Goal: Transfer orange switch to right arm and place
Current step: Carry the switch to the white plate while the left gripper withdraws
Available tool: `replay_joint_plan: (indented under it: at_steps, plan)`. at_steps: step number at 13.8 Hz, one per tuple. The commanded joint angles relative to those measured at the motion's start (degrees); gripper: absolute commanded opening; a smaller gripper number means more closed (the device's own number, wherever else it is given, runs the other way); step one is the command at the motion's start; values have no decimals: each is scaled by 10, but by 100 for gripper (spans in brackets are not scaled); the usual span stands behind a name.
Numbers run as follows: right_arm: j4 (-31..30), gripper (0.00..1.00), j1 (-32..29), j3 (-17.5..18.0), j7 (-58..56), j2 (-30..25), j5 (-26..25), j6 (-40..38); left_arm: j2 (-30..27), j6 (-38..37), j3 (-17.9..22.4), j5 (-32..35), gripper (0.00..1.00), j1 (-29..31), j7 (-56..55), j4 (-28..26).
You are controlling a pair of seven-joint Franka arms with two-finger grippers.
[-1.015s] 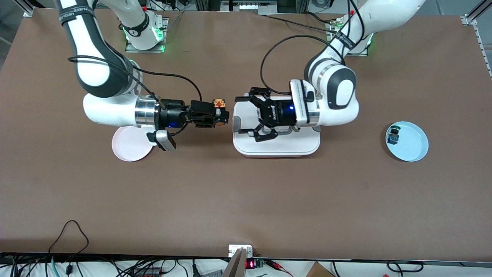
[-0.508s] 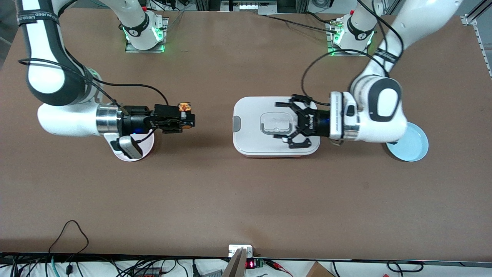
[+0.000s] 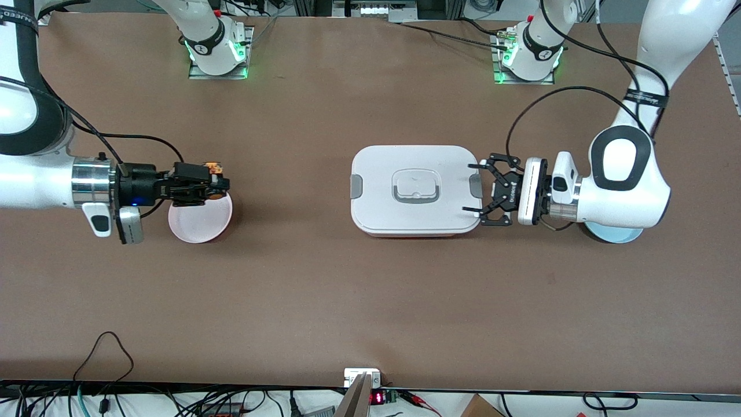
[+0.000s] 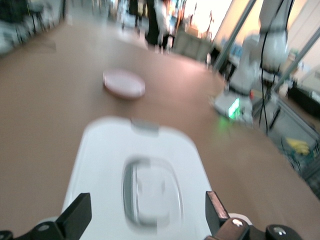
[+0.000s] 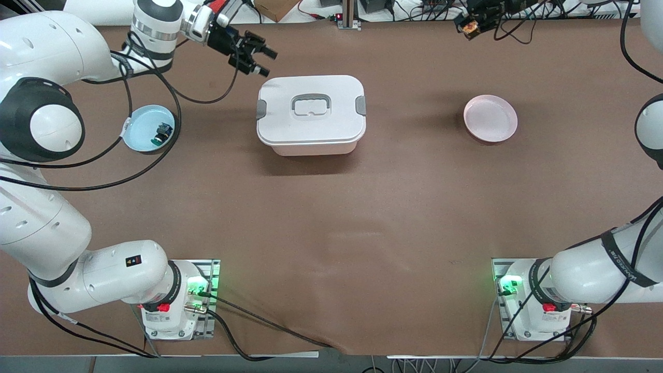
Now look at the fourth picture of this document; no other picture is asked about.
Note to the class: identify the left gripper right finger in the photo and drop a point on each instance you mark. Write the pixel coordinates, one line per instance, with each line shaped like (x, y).
(217, 215)

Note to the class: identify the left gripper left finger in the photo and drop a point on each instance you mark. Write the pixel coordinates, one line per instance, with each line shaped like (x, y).
(75, 220)

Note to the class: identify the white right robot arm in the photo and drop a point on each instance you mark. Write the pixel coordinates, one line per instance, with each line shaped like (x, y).
(246, 65)

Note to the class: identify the yellow plastic item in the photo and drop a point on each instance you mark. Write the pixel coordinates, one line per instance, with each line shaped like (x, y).
(297, 146)

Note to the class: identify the round pink plate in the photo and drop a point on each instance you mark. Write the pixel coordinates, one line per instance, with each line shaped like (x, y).
(123, 83)

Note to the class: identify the grey cabinet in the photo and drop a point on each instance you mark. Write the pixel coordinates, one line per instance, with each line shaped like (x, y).
(190, 42)

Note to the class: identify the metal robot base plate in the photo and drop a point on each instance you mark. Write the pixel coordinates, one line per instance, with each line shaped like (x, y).
(222, 105)

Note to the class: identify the aluminium frame post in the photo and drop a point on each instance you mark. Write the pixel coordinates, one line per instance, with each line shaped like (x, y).
(297, 60)
(235, 32)

